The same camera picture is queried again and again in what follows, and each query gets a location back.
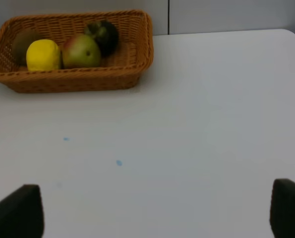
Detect orange wicker basket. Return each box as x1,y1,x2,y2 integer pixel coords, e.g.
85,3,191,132
0,10,154,93

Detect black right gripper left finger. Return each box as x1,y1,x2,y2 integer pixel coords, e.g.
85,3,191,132
0,184,45,238

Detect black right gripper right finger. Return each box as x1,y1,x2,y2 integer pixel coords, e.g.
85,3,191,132
269,178,295,238

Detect green red pear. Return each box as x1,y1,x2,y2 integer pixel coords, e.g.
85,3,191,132
61,34,101,68

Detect brown kiwi fruit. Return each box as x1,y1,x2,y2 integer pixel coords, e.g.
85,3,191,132
11,29,44,66

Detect dark mangosteen fruit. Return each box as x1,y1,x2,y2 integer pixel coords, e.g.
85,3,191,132
84,20,119,58

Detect yellow lemon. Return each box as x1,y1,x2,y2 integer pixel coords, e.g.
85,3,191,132
26,39,61,71

